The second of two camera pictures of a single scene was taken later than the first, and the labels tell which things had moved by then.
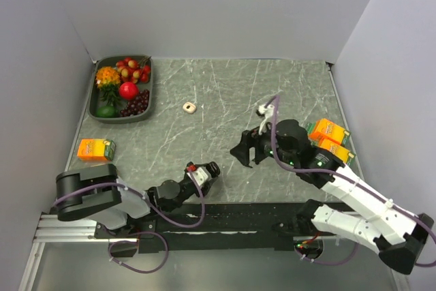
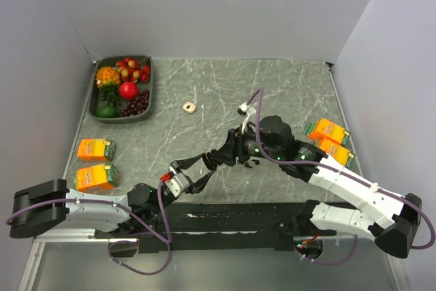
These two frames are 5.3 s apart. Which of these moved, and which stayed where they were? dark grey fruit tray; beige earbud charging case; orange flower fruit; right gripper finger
Moved: right gripper finger
Stayed: dark grey fruit tray; beige earbud charging case; orange flower fruit
